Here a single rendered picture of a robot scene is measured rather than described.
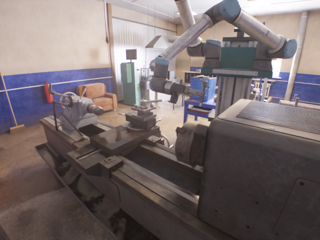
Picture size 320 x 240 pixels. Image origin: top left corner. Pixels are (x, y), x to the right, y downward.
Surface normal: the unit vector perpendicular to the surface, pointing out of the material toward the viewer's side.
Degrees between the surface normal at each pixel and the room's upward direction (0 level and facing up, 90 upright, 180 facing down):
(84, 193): 0
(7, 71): 90
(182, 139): 61
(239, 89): 90
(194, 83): 90
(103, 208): 0
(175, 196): 0
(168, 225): 90
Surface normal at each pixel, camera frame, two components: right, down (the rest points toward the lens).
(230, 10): 0.13, 0.30
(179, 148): -0.62, 0.16
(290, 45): 0.33, 0.36
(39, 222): 0.00, -0.94
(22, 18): 0.78, 0.22
